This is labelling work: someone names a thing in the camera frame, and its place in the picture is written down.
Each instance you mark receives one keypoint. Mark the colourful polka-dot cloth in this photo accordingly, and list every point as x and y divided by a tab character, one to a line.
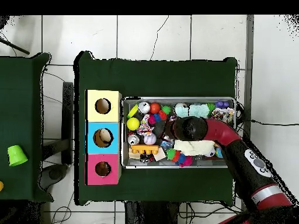
145	126

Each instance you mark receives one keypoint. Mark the orange plastic tray block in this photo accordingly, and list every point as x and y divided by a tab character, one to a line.
145	149

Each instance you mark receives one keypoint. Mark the cream waffle cloth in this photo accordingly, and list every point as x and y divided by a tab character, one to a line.
194	148

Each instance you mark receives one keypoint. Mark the mint green cloth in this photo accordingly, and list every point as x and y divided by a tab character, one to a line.
200	110

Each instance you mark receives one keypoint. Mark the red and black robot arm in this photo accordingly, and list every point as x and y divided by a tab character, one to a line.
224	133

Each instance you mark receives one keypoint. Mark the wooden box with three holes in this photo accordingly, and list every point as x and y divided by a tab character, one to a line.
114	128

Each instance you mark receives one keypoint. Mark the white baseball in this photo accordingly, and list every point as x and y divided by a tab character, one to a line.
150	138

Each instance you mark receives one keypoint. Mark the yellow ball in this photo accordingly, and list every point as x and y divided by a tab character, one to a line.
133	123

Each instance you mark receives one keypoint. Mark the red-orange ball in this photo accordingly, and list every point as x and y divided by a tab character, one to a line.
155	108

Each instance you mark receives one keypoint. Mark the crushed silver can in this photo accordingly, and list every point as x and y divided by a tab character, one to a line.
144	108

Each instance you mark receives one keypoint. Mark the yellow-green disc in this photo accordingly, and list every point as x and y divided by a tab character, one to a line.
133	110

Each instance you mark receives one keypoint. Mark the green cloth table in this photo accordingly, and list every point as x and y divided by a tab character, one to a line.
23	116
140	79

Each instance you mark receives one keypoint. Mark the multicolour spiky caterpillar toy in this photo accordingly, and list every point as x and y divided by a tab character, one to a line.
180	157

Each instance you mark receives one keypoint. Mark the blue building block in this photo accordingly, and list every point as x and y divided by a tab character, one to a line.
222	103

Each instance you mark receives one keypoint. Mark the black floor stand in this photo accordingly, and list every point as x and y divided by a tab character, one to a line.
67	116

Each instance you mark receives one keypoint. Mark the green cup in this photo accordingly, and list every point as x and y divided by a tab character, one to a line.
17	155

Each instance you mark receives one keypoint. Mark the black rod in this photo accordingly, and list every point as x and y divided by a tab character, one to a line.
14	46

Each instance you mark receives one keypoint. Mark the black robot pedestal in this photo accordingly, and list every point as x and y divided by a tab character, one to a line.
154	214

